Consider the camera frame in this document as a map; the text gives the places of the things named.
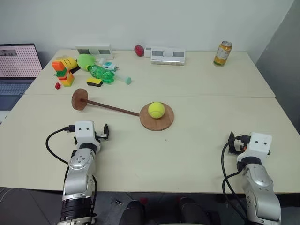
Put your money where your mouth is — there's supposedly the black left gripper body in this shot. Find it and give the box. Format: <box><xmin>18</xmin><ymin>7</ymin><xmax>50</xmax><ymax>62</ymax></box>
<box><xmin>94</xmin><ymin>131</ymin><xmax>110</xmax><ymax>142</ymax></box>

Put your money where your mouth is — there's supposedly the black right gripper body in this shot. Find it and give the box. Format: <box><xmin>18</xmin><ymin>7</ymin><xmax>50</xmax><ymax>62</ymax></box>
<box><xmin>228</xmin><ymin>140</ymin><xmax>247</xmax><ymax>156</ymax></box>

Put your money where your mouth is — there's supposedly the brown wooden disc with rod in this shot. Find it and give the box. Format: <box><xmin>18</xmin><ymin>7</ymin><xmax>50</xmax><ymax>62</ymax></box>
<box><xmin>71</xmin><ymin>88</ymin><xmax>142</xmax><ymax>117</ymax></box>

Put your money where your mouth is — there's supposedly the yellow black eraser sponge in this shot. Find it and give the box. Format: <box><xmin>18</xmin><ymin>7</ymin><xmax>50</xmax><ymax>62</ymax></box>
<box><xmin>85</xmin><ymin>77</ymin><xmax>104</xmax><ymax>89</ymax></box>

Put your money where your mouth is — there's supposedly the clear tube with teal cap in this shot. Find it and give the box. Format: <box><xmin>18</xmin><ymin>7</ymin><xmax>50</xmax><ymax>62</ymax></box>
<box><xmin>113</xmin><ymin>74</ymin><xmax>132</xmax><ymax>86</ymax></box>

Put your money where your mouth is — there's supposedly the yellow tennis ball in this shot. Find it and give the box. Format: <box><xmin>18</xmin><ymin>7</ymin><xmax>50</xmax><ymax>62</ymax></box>
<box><xmin>147</xmin><ymin>101</ymin><xmax>165</xmax><ymax>120</ymax></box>

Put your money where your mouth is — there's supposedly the green plastic bottle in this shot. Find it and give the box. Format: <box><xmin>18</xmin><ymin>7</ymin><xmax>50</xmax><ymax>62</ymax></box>
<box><xmin>90</xmin><ymin>65</ymin><xmax>116</xmax><ymax>86</ymax></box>

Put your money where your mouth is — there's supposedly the round wooden base disc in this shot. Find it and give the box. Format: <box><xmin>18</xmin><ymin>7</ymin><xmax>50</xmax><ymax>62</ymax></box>
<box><xmin>139</xmin><ymin>101</ymin><xmax>175</xmax><ymax>132</ymax></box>

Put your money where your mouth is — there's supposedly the white and blue plug adapter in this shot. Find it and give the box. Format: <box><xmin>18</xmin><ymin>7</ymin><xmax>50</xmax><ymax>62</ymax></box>
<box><xmin>101</xmin><ymin>61</ymin><xmax>120</xmax><ymax>72</ymax></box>

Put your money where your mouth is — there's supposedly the colourful building block stack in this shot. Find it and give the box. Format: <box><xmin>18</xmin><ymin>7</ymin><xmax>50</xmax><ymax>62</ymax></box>
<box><xmin>52</xmin><ymin>60</ymin><xmax>76</xmax><ymax>88</ymax></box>

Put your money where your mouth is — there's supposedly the green plush toy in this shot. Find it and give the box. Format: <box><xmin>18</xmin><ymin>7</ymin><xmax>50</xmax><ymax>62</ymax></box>
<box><xmin>76</xmin><ymin>54</ymin><xmax>97</xmax><ymax>71</ymax></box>

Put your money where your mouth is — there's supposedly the dark rounded shape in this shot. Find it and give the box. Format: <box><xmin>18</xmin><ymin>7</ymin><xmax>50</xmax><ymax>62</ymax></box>
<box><xmin>179</xmin><ymin>196</ymin><xmax>209</xmax><ymax>225</ymax></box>
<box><xmin>119</xmin><ymin>200</ymin><xmax>145</xmax><ymax>225</ymax></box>

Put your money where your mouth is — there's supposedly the yellow toy banana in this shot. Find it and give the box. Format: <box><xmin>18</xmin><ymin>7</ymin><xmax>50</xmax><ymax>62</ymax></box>
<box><xmin>60</xmin><ymin>56</ymin><xmax>78</xmax><ymax>69</ymax></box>

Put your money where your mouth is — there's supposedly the white box with grey windows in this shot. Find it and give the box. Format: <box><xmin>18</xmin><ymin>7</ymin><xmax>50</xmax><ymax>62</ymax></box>
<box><xmin>75</xmin><ymin>43</ymin><xmax>115</xmax><ymax>60</ymax></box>
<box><xmin>150</xmin><ymin>46</ymin><xmax>186</xmax><ymax>66</ymax></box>

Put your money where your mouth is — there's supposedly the yellow drink can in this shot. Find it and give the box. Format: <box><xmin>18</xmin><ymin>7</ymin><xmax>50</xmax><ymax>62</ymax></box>
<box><xmin>213</xmin><ymin>40</ymin><xmax>233</xmax><ymax>68</ymax></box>

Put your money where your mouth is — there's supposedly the red toy fruit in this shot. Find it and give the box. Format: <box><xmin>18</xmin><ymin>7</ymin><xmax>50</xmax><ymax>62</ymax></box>
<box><xmin>134</xmin><ymin>44</ymin><xmax>145</xmax><ymax>58</ymax></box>

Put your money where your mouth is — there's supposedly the open laptop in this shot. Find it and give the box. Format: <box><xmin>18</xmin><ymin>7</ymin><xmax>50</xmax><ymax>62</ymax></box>
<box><xmin>0</xmin><ymin>43</ymin><xmax>44</xmax><ymax>123</ymax></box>

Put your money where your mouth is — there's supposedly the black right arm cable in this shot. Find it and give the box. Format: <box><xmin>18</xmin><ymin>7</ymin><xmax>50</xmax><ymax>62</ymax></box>
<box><xmin>221</xmin><ymin>133</ymin><xmax>251</xmax><ymax>213</ymax></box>

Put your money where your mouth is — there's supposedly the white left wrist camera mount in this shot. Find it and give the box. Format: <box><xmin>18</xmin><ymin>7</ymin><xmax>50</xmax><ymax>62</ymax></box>
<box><xmin>74</xmin><ymin>120</ymin><xmax>102</xmax><ymax>151</ymax></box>

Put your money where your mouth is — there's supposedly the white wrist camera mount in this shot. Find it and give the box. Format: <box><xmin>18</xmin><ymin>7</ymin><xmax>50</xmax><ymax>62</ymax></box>
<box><xmin>237</xmin><ymin>132</ymin><xmax>273</xmax><ymax>163</ymax></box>
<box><xmin>74</xmin><ymin>120</ymin><xmax>102</xmax><ymax>151</ymax></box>

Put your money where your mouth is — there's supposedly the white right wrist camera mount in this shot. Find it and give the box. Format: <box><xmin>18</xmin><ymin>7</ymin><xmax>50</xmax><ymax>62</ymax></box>
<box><xmin>237</xmin><ymin>132</ymin><xmax>273</xmax><ymax>163</ymax></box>

